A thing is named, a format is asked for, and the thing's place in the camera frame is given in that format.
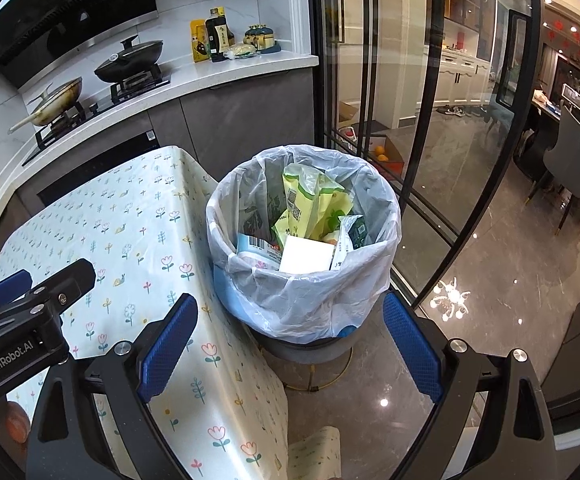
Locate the television screen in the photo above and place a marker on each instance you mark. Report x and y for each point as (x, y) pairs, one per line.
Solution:
(575, 92)

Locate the beige wok with glass lid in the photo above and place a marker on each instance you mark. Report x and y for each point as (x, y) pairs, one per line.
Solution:
(59, 100)

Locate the grey kitchen cabinet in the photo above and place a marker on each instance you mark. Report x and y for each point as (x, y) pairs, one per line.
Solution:
(250, 120)

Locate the black pan with lid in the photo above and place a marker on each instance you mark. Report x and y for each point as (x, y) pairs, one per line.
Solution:
(129, 62)

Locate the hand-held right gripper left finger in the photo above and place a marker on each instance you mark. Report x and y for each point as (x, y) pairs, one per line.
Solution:
(169, 345)

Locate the brown cardboard box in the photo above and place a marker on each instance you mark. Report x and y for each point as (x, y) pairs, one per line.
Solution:
(350, 112)

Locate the black gas stove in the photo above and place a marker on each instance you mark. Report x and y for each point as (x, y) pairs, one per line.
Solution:
(139, 85)

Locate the yellow-green plastic bag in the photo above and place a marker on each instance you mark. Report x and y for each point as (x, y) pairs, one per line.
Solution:
(315, 200)

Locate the floral tablecloth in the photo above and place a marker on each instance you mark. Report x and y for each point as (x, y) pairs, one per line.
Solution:
(144, 240)

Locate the black framed glass sliding door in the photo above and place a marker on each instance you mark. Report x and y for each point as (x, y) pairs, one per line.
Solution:
(370, 60)

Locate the white cardboard box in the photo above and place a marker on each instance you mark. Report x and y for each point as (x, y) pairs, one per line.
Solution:
(307, 255)

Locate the green foil packet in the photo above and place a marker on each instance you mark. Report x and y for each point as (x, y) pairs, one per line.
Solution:
(356, 232)

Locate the pair of shoes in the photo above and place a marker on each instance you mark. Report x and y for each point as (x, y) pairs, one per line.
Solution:
(450, 110)

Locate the white sideboard cabinet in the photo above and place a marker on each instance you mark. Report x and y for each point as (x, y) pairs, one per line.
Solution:
(450, 80)

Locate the condiment jar set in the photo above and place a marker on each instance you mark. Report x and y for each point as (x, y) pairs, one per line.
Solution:
(260, 37)

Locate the red box of oranges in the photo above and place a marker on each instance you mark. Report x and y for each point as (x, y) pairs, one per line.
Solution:
(392, 160)

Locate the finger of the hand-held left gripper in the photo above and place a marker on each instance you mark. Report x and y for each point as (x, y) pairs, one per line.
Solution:
(7, 290)
(69, 282)

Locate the yellow seasoning packet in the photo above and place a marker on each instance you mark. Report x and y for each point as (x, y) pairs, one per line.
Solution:
(198, 45)

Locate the pink and blue wipes packet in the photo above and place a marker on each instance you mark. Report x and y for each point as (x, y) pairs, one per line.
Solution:
(252, 247)

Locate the grey stool with gold base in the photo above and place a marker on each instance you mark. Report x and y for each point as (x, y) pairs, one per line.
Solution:
(300, 352)

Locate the clear bag of noodles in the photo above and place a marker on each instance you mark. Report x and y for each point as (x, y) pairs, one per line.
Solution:
(240, 51)

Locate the dark soy sauce bottle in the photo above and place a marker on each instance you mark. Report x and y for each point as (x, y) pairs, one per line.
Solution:
(219, 37)

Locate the black bin with plastic liner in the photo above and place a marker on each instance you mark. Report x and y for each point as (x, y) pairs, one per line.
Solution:
(310, 305)

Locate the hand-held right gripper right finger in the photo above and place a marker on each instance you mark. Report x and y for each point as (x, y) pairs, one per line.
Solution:
(412, 347)

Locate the black range hood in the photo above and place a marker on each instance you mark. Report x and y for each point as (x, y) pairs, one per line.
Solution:
(69, 25)

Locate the grey dining chair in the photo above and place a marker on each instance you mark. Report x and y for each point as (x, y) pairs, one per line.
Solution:
(575, 150)

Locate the black built-in oven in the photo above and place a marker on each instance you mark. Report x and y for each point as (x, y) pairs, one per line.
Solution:
(137, 144)

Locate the black framed glass panel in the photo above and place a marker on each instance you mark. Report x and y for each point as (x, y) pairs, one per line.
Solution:
(512, 60)

